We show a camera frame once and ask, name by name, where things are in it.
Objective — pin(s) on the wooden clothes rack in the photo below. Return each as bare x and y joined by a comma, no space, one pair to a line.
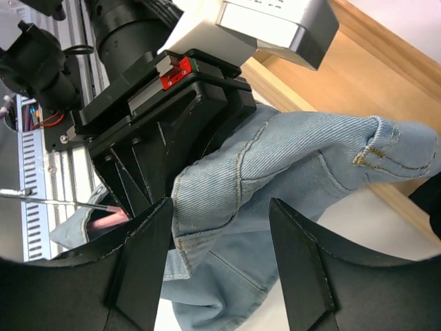
368,70

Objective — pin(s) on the aluminium mounting rail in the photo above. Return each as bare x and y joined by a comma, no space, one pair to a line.
70,169

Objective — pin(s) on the black hanging garment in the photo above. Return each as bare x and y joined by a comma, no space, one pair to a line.
427,196

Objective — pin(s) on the pink hanger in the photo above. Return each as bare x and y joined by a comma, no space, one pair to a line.
116,214

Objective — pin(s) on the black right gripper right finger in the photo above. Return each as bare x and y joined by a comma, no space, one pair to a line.
332,283

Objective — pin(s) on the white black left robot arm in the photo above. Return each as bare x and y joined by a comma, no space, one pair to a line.
33,63

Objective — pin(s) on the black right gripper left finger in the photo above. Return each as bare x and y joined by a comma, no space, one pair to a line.
111,283

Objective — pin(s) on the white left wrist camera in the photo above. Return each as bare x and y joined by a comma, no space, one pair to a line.
296,31

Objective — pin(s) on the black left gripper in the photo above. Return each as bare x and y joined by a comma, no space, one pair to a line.
139,172

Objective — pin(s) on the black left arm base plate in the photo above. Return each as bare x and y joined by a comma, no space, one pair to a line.
59,130

